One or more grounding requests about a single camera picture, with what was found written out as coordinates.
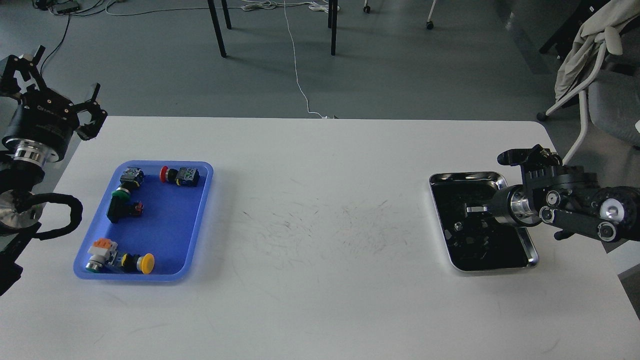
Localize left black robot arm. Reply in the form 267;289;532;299
0;46;108;293

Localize chair with beige jacket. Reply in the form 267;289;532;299
536;0;639;164

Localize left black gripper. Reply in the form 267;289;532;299
0;45;108;162

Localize black table legs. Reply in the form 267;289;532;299
207;0;340;58

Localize white floor cable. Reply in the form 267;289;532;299
105;0;341;120

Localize small grey contact block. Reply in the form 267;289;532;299
119;167;146;189

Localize yellow push button switch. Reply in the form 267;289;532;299
115;253;155;275

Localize green push button switch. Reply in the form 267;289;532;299
106;186;144;224

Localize grey switch orange top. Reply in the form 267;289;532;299
85;237;118;273

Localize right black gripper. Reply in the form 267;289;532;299
465;184;523;227

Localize stainless steel tray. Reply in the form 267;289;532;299
429;171;539;274

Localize red emergency stop button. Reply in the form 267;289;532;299
158;166;201;187

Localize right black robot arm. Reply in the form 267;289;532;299
464;145;640;243

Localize black floor cable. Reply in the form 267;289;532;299
33;0;118;71

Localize blue plastic tray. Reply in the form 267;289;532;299
73;160;214;283

